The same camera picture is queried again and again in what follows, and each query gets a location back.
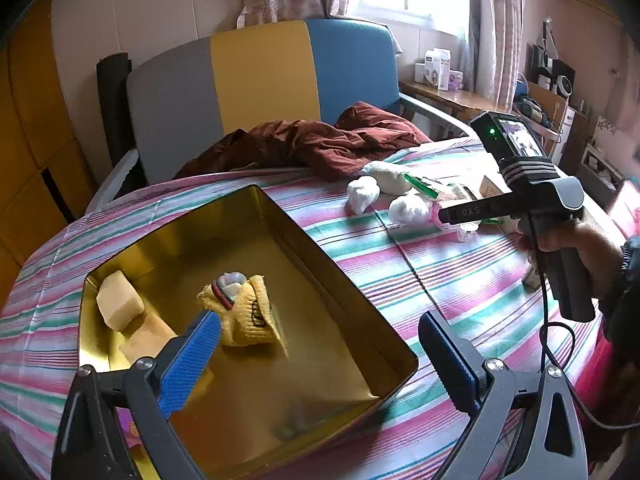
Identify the yellow sponge block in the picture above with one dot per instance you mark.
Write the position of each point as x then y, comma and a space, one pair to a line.
147, 340
117, 300

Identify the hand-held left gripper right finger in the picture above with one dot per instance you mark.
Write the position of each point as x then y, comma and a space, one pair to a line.
450, 360

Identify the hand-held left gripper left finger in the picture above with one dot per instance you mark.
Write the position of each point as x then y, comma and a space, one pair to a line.
190, 360

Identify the person's right hand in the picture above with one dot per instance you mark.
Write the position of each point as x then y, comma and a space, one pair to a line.
585, 242

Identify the large white box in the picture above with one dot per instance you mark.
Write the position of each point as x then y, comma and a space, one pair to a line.
437, 67

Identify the clear plastic clip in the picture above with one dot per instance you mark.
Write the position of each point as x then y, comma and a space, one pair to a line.
465, 233

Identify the yellow sock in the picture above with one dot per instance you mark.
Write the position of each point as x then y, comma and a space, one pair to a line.
250, 320

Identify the wooden wardrobe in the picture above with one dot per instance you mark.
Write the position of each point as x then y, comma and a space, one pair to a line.
35, 135

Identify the beige rolled sock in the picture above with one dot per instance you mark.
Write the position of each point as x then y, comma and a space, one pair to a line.
385, 177

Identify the purple box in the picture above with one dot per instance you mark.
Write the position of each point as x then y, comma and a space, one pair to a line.
456, 81

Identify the small white box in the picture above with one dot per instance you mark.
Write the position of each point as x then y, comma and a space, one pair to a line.
420, 72

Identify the maroon jacket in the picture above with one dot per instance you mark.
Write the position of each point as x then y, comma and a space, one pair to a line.
310, 142

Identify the grey bed rail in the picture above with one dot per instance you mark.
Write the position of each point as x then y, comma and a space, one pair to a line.
115, 175
435, 117

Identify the brown cardboard box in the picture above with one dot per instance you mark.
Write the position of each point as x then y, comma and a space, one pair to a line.
547, 102

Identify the white sheer curtain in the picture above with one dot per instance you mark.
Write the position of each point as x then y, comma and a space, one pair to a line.
492, 25

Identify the cream cardboard box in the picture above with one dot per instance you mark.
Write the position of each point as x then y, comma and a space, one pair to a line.
492, 187

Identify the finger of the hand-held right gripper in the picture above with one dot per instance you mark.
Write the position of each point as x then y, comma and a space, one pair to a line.
475, 211

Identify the gold metal tin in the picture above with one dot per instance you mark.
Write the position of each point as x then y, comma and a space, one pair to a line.
300, 360

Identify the pink hair roller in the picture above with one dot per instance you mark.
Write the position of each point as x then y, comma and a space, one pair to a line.
433, 215

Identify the wooden desk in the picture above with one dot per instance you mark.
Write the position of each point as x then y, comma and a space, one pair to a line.
460, 102

